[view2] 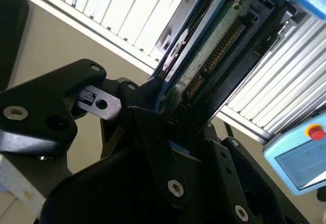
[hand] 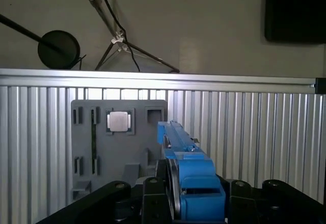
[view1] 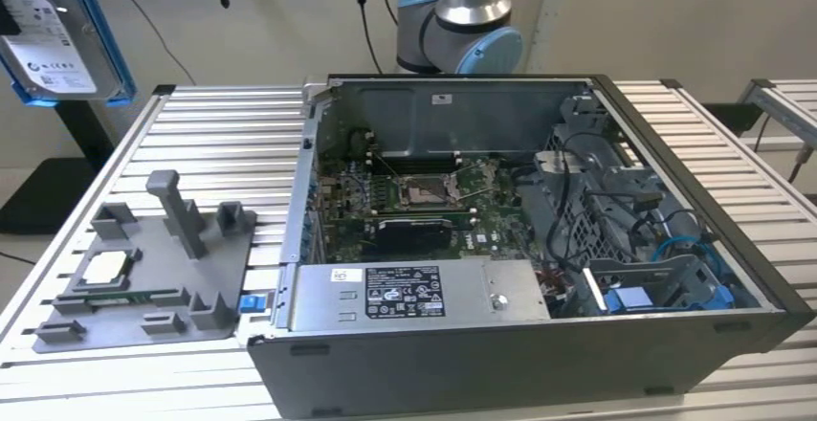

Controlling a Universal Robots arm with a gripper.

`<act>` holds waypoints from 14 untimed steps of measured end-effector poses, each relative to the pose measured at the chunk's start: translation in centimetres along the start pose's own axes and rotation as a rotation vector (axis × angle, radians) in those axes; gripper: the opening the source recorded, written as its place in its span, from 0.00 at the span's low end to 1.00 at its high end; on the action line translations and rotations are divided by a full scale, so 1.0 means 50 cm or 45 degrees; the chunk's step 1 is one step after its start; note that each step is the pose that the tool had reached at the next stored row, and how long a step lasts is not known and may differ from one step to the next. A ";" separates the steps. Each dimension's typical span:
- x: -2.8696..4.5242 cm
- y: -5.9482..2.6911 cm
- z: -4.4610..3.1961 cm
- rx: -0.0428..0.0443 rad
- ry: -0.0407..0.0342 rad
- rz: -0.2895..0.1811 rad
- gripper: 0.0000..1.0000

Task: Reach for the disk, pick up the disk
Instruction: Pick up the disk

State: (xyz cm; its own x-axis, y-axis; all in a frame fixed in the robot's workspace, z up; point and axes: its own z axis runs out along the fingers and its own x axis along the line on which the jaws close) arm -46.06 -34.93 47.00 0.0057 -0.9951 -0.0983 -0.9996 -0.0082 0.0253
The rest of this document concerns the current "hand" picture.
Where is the metal tripod stand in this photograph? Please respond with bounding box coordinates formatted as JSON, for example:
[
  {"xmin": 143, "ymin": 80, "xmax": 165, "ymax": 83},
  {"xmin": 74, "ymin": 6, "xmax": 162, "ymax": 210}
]
[{"xmin": 77, "ymin": 0, "xmax": 180, "ymax": 73}]

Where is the black table corner bracket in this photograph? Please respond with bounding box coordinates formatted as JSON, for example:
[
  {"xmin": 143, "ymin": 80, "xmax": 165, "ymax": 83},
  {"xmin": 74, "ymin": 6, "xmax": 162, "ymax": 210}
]
[{"xmin": 314, "ymin": 77, "xmax": 326, "ymax": 95}]

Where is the large black rounded panel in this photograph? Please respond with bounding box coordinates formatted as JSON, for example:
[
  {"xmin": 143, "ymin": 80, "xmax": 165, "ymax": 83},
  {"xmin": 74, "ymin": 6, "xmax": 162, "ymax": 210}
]
[{"xmin": 264, "ymin": 0, "xmax": 326, "ymax": 44}]

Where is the grey parts rack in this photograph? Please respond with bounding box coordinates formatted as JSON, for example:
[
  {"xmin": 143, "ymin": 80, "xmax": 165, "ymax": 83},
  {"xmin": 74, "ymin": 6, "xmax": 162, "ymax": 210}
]
[{"xmin": 70, "ymin": 99, "xmax": 169, "ymax": 206}]

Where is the dark green RAM stick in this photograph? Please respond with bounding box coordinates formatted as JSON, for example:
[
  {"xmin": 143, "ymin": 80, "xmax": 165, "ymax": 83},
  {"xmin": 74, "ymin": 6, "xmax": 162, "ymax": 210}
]
[{"xmin": 90, "ymin": 107, "xmax": 97, "ymax": 176}]

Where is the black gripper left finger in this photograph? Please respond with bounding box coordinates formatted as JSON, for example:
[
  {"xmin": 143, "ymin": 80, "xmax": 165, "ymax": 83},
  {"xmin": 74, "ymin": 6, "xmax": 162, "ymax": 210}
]
[{"xmin": 38, "ymin": 159, "xmax": 174, "ymax": 224}]

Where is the silver CPU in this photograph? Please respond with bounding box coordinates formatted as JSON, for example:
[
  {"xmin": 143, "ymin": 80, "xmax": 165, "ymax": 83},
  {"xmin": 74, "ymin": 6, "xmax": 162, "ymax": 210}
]
[{"xmin": 106, "ymin": 111, "xmax": 132, "ymax": 132}]

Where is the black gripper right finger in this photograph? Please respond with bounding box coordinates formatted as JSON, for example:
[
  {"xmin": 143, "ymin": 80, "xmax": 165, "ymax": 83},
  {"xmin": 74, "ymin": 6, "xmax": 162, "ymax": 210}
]
[{"xmin": 220, "ymin": 178, "xmax": 326, "ymax": 224}]

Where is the black cable on tripod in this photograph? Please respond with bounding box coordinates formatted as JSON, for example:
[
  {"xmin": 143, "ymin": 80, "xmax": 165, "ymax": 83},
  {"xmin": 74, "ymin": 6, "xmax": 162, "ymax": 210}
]
[{"xmin": 91, "ymin": 0, "xmax": 141, "ymax": 72}]

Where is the black round stand base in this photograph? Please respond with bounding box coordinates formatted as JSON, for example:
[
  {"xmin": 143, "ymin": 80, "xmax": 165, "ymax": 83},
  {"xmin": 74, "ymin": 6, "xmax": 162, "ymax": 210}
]
[{"xmin": 0, "ymin": 13, "xmax": 87, "ymax": 70}]

